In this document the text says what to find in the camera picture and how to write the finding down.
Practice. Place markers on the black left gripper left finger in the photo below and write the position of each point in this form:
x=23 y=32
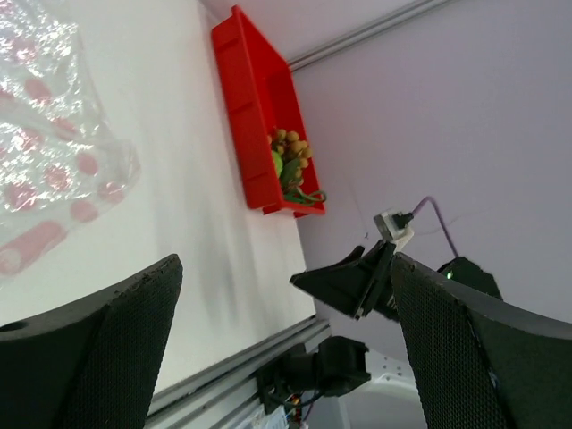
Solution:
x=92 y=363

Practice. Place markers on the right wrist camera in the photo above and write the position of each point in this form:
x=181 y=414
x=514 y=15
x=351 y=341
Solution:
x=394 y=228

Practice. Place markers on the red plastic bin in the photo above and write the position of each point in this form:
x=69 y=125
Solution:
x=260 y=97

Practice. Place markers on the green spring onion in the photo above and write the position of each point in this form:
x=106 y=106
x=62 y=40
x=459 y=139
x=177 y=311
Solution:
x=297 y=195

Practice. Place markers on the aluminium corner post right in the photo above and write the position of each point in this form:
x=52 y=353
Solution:
x=366 y=32

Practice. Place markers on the clear pink-dotted zip bag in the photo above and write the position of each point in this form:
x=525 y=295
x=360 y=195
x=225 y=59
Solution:
x=61 y=165

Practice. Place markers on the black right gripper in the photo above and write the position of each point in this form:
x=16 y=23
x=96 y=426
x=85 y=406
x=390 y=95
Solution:
x=361 y=283

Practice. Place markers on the brown longan fruit bunch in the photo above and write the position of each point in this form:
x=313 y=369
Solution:
x=295 y=153

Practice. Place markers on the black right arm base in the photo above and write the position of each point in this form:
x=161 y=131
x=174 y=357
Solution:
x=298 y=378

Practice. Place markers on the aluminium front rail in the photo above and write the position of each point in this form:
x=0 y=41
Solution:
x=226 y=393

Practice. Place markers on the green custard apple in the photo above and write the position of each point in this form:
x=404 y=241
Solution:
x=277 y=162

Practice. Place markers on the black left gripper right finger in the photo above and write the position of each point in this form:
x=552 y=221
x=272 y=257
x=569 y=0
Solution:
x=478 y=361

